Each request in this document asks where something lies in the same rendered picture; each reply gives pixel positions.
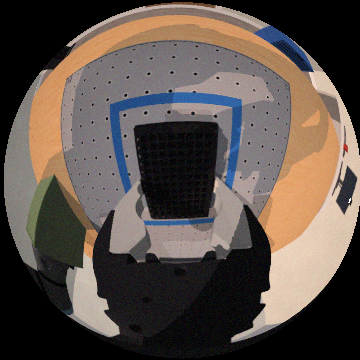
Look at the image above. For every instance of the blue tape outline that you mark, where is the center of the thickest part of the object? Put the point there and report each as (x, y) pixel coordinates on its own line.
(177, 97)

